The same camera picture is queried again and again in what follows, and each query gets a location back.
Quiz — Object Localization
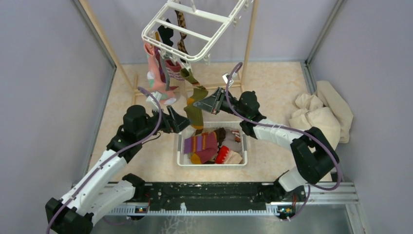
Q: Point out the white plastic sock hanger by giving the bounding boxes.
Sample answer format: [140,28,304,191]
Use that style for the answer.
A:
[146,0,252,56]

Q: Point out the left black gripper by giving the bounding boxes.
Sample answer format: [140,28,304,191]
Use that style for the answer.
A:
[137,105,193,140]

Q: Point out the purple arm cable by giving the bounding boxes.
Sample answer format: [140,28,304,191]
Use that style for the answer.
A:
[45,86,163,234]
[225,62,342,222]

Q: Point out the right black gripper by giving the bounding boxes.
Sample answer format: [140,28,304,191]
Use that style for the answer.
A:
[193,87,247,119]

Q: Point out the grey sock in basket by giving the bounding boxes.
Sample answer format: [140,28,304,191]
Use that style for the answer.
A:
[222,129,242,153]

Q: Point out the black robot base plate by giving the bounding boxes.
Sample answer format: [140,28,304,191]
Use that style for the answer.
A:
[110,182,307,220]

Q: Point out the white plastic basket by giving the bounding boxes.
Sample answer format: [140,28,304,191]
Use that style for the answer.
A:
[177,121,247,168]

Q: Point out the black hanging sock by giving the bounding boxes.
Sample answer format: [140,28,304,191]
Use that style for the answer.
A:
[158,25,174,47]

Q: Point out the wooden hanger rack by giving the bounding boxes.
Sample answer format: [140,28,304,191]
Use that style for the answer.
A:
[75,0,259,104]

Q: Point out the red white sock in basket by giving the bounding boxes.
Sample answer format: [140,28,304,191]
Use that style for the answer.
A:
[215,146,243,164]

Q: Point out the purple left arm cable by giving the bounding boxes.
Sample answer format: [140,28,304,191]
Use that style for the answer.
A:
[45,86,163,234]

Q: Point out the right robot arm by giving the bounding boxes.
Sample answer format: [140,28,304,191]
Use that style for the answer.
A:
[193,87,339,201]

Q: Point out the brown argyle sock in basket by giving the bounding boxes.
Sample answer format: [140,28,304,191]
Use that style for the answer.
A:
[214,128,226,147]

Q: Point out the olive green striped sock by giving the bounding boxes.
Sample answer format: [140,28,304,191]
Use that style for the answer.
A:
[180,68,208,130]

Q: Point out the maroon striped beige sock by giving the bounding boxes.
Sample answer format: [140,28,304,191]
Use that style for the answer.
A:
[165,59,184,81]

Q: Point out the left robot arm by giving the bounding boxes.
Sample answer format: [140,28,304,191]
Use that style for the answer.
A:
[45,105,190,234]

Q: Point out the pink patterned sock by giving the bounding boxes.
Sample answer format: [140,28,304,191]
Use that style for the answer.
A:
[144,42,177,105]

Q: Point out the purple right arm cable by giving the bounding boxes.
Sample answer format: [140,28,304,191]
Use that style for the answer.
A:
[225,62,342,222]

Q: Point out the brown argyle hanging sock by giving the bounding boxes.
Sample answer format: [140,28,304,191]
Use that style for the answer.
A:
[174,10,188,54]

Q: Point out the purple maroon striped sock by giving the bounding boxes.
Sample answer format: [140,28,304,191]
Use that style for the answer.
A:
[183,132,218,164]

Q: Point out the beige crumpled cloth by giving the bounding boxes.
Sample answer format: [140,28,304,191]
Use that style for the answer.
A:
[288,80,354,149]

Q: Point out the aluminium frame rail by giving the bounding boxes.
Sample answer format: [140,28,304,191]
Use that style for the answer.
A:
[59,182,369,234]

